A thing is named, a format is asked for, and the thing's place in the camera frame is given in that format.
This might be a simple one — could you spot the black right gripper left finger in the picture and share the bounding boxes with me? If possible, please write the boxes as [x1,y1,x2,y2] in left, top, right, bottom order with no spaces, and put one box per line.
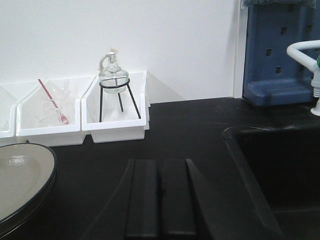
[82,159,160,240]

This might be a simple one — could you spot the white plastic bin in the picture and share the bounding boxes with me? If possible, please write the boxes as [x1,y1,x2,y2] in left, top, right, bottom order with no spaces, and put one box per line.
[0,85,17,139]
[15,76,94,147]
[81,71,151,143]

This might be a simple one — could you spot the glass alcohol lamp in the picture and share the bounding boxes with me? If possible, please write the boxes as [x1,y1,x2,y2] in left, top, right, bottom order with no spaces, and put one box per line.
[98,48,129,94]

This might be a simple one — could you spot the beige round plate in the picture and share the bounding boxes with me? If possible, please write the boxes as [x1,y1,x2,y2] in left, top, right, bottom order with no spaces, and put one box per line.
[0,143,57,237]

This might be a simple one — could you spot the middle white plastic bin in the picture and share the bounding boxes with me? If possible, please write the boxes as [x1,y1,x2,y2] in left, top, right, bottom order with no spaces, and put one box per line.
[15,76,94,147]

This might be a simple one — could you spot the blue pegboard drying rack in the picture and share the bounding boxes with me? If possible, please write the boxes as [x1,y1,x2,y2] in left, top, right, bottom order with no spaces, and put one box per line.
[243,1,320,107]

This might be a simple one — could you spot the left white plastic bin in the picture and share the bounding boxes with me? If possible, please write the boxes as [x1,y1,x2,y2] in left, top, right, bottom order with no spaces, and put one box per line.
[0,85,17,139]

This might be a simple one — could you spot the black lab sink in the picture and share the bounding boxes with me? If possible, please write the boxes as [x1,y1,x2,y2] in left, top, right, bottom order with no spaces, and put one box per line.
[223,126,320,240]

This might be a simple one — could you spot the right white plastic bin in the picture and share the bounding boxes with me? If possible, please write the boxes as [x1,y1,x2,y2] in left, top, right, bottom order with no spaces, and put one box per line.
[81,71,151,143]

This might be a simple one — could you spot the white gooseneck lab faucet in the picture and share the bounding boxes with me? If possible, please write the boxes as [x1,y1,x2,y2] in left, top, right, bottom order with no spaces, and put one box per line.
[286,40,320,117]

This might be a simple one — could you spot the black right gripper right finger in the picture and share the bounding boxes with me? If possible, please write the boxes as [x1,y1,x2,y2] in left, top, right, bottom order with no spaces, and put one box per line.
[161,158,240,240]

